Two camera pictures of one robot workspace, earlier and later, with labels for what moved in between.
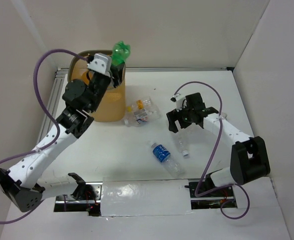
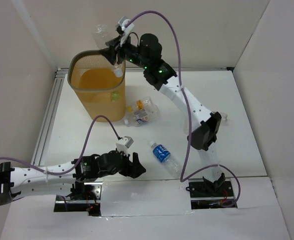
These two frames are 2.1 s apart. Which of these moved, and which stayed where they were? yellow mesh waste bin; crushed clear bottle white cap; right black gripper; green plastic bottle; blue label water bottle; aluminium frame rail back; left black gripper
Moved: green plastic bottle; crushed clear bottle white cap; right black gripper; left black gripper
Stayed: yellow mesh waste bin; blue label water bottle; aluminium frame rail back
